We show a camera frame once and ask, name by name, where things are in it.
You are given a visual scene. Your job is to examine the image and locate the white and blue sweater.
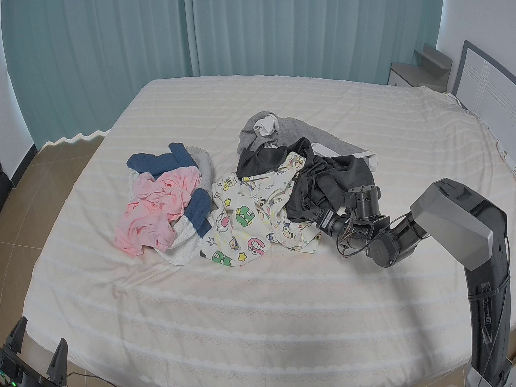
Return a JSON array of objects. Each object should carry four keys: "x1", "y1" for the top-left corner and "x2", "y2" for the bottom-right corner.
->
[{"x1": 127, "y1": 143, "x2": 214, "y2": 266}]

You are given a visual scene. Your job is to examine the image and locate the grey and white garment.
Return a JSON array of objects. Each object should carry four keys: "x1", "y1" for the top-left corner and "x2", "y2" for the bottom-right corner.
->
[{"x1": 236, "y1": 111, "x2": 379, "y2": 172}]

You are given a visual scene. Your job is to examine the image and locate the grey bedside table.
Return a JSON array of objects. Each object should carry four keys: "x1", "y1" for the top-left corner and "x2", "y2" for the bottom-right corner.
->
[{"x1": 389, "y1": 43, "x2": 454, "y2": 94}]

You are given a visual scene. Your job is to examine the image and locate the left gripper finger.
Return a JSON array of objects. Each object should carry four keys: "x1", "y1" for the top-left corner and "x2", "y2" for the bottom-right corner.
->
[
  {"x1": 7, "y1": 317, "x2": 28, "y2": 356},
  {"x1": 47, "y1": 338, "x2": 68, "y2": 382}
]

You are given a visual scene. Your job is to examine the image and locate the bed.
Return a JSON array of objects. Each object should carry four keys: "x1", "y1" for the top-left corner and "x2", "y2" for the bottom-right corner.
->
[{"x1": 22, "y1": 40, "x2": 516, "y2": 387}]

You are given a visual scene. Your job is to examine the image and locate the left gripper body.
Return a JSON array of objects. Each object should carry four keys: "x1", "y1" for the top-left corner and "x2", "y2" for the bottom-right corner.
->
[{"x1": 0, "y1": 347, "x2": 65, "y2": 387}]

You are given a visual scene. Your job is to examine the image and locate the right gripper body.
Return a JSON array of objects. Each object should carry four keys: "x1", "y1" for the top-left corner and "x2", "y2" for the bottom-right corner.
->
[{"x1": 316, "y1": 208, "x2": 350, "y2": 239}]

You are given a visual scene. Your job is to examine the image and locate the black garment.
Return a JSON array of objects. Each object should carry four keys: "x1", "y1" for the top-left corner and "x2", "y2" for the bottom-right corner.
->
[{"x1": 236, "y1": 137, "x2": 377, "y2": 225}]

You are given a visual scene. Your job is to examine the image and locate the pink garment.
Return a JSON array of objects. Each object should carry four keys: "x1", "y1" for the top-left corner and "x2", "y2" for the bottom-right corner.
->
[{"x1": 114, "y1": 166, "x2": 202, "y2": 256}]

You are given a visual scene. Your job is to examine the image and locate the white printed pyjama top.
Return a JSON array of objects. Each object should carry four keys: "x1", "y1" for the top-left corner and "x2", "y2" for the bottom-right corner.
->
[{"x1": 200, "y1": 152, "x2": 323, "y2": 268}]

